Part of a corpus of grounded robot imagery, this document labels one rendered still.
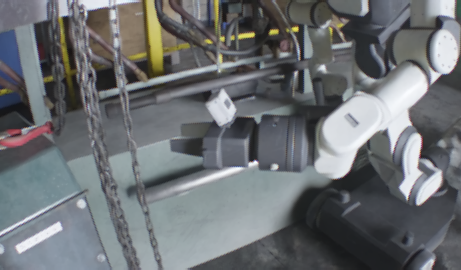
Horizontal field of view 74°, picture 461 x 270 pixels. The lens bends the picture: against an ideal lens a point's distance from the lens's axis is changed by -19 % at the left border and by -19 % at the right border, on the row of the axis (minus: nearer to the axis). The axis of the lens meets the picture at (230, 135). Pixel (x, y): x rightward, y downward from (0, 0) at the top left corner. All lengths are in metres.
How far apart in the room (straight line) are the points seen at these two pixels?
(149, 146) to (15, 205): 0.62
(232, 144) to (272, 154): 0.06
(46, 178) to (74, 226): 0.10
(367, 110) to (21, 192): 0.57
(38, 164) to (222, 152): 0.33
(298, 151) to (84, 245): 0.42
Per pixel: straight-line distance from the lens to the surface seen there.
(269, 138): 0.54
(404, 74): 0.63
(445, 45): 0.65
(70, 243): 0.69
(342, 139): 0.52
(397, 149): 1.18
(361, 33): 0.95
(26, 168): 0.66
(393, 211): 1.58
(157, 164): 1.18
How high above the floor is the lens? 1.12
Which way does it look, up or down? 27 degrees down
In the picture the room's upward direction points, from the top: 3 degrees counter-clockwise
